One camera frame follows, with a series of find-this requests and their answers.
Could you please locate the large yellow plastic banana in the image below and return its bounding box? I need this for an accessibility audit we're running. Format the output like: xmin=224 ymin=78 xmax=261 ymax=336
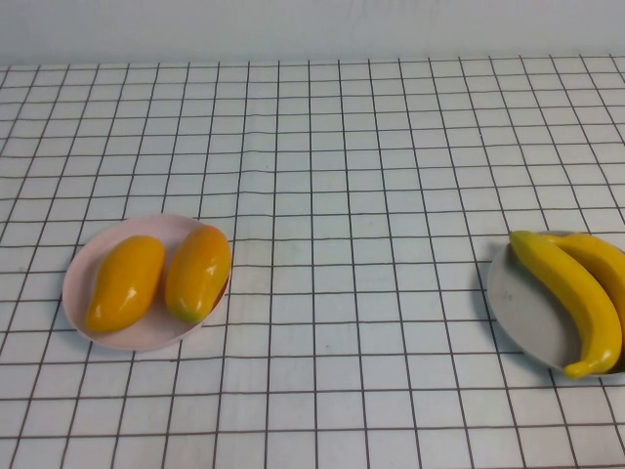
xmin=509 ymin=230 xmax=624 ymax=382

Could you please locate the white black-grid tablecloth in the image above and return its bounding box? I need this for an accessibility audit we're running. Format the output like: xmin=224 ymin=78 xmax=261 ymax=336
xmin=0 ymin=52 xmax=625 ymax=469

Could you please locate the grey round plate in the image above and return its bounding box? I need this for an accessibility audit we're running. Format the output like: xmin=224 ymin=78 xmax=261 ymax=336
xmin=486 ymin=230 xmax=625 ymax=378

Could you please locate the plain yellow-orange mango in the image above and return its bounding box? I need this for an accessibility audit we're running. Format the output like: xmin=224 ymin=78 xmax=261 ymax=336
xmin=86 ymin=234 xmax=168 ymax=334

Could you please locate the small yellow plastic banana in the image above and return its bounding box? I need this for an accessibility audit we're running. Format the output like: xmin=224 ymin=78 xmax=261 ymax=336
xmin=539 ymin=233 xmax=625 ymax=338

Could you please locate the pink round plate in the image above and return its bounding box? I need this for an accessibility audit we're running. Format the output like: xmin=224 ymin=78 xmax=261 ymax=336
xmin=62 ymin=213 xmax=231 ymax=352

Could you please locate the orange mango with green tip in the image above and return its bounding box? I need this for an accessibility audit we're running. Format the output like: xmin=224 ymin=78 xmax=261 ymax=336
xmin=164 ymin=225 xmax=232 ymax=325

